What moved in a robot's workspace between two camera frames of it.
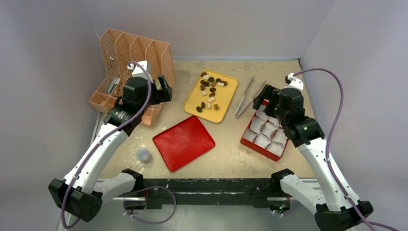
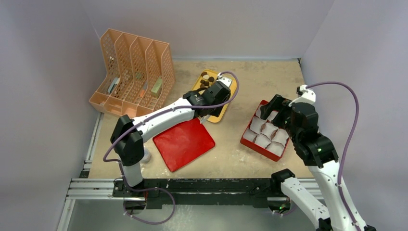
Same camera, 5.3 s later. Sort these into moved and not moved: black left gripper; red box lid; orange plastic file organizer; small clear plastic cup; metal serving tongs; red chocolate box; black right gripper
Moved: metal serving tongs; black right gripper; black left gripper
Not moved: small clear plastic cup; red box lid; red chocolate box; orange plastic file organizer
